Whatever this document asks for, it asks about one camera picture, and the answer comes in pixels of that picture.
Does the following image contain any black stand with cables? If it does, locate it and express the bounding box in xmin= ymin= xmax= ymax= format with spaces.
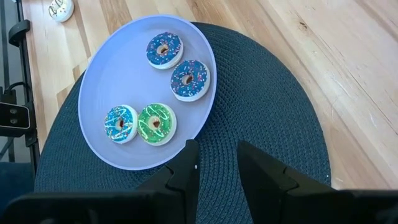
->
xmin=0 ymin=0 xmax=41 ymax=175

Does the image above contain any small cream iced donut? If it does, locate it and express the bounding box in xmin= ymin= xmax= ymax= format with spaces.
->
xmin=48 ymin=0 xmax=75 ymax=23

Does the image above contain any small purple sprinkled donut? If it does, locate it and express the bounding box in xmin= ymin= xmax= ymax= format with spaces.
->
xmin=170 ymin=59 xmax=211 ymax=103
xmin=146 ymin=31 xmax=184 ymax=70

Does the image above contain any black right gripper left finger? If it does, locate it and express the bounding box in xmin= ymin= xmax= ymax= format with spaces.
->
xmin=136 ymin=139 xmax=201 ymax=224

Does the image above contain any small teal iced donut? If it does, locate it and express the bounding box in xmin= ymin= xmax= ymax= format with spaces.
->
xmin=103 ymin=104 xmax=139 ymax=145

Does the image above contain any dark round woven placemat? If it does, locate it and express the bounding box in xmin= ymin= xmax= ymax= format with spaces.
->
xmin=34 ymin=21 xmax=332 ymax=224

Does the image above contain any lilac round plate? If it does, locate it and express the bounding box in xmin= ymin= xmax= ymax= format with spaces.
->
xmin=77 ymin=14 xmax=218 ymax=171

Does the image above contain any black box with screws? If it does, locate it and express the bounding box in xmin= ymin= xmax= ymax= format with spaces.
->
xmin=0 ymin=101 xmax=31 ymax=138

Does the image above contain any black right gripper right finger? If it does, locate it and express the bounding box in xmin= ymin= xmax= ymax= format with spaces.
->
xmin=237 ymin=139 xmax=353 ymax=224

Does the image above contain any small green iced donut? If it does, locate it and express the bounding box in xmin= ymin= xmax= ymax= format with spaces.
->
xmin=137 ymin=103 xmax=177 ymax=147

